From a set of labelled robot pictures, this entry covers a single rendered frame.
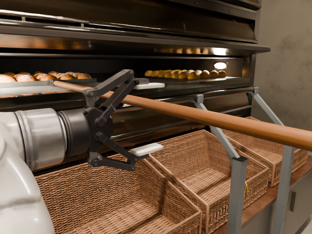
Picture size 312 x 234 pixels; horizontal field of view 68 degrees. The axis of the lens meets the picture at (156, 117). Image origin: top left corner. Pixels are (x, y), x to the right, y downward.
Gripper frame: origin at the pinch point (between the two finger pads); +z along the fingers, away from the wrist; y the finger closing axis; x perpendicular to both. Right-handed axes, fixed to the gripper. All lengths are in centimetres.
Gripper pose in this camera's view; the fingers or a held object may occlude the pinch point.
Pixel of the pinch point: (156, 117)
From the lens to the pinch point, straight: 50.1
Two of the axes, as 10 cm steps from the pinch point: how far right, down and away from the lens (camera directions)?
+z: 7.7, -1.4, 6.3
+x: 6.4, 1.8, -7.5
